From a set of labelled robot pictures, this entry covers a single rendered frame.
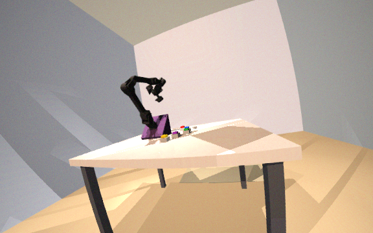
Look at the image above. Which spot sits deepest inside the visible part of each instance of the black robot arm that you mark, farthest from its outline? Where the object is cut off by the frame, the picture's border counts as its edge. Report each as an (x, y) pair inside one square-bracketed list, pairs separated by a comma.
[(128, 88)]

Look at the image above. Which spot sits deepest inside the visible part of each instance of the yellow button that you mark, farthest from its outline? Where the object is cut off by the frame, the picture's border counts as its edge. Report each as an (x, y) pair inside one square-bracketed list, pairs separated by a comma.
[(164, 138)]

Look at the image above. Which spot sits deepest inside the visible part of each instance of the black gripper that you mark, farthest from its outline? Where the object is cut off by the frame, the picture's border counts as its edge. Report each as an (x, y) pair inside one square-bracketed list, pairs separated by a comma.
[(150, 90)]

